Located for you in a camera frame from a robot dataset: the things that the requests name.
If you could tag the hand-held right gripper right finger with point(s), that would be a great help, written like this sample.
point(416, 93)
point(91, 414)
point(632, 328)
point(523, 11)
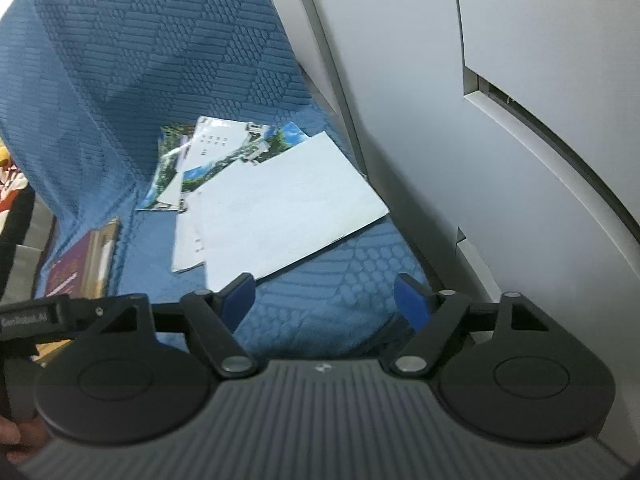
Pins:
point(412, 305)

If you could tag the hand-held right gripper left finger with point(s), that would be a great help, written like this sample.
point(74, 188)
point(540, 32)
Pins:
point(239, 300)

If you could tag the purple book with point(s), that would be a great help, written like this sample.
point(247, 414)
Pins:
point(70, 270)

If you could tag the gold and white book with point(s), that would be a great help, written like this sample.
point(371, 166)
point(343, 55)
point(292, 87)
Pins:
point(102, 255)

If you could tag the plain white booklet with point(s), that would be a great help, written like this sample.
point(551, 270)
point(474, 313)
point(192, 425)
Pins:
point(285, 210)

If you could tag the person's left hand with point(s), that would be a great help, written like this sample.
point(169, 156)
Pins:
point(17, 442)

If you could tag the orange black white striped blanket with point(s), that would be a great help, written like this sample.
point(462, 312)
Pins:
point(12, 195)

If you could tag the blue quilted cushion cover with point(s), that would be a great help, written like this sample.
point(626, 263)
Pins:
point(125, 60)

